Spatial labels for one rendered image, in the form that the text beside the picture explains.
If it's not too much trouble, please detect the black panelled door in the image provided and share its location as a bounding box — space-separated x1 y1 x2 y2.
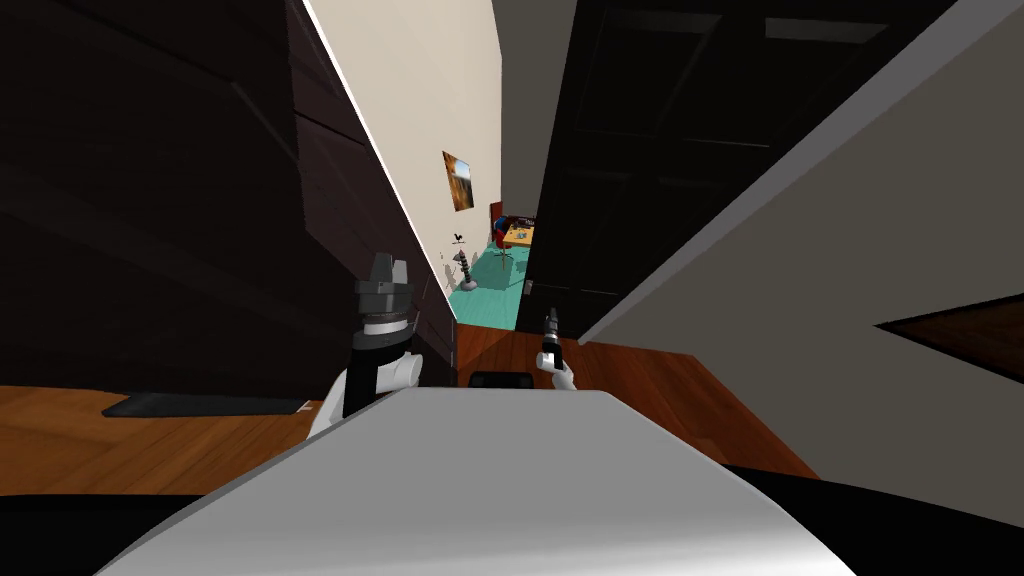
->
515 0 961 339

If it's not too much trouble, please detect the black floor mat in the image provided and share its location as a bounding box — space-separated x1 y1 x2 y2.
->
101 392 310 420

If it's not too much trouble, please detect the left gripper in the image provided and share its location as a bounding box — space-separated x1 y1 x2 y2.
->
355 253 415 321

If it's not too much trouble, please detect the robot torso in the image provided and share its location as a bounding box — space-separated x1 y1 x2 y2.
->
94 371 859 576

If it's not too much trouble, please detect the dark wooden cabinet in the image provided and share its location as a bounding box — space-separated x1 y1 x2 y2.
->
0 0 459 401

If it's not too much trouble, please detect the red chair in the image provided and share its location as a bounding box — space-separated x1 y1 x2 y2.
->
488 202 515 269

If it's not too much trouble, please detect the orange wall picture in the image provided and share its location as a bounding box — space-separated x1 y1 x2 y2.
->
441 149 476 214

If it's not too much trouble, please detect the black weathervane statue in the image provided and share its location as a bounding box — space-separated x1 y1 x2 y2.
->
451 231 480 293

